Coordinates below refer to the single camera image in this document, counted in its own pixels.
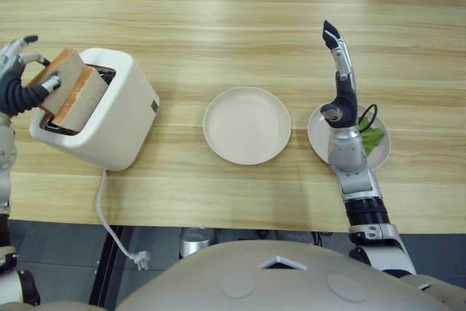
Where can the cream toaster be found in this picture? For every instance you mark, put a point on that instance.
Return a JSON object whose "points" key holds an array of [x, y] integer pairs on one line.
{"points": [[123, 118]]}

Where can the green lettuce leaf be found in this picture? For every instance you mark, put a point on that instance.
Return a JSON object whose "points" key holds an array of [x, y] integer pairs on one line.
{"points": [[373, 138]]}

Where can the bread slice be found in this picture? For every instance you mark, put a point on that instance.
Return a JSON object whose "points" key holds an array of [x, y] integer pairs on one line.
{"points": [[67, 70], [85, 100]]}

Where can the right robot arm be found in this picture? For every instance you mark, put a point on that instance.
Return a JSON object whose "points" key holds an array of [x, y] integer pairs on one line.
{"points": [[386, 249]]}

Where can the robot body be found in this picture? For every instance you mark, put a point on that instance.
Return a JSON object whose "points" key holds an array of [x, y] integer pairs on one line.
{"points": [[291, 289]]}

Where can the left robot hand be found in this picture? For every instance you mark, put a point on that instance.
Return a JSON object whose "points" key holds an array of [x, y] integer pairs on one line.
{"points": [[12, 89]]}

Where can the white plate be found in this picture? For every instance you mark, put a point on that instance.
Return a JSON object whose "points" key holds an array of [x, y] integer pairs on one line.
{"points": [[320, 132]]}

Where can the beige plate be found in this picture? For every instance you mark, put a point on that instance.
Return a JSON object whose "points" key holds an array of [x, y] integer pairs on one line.
{"points": [[247, 125]]}

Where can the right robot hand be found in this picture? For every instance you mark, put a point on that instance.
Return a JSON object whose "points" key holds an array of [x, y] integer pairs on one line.
{"points": [[347, 149]]}

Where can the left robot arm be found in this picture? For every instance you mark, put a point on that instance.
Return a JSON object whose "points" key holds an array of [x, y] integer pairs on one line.
{"points": [[5, 154]]}

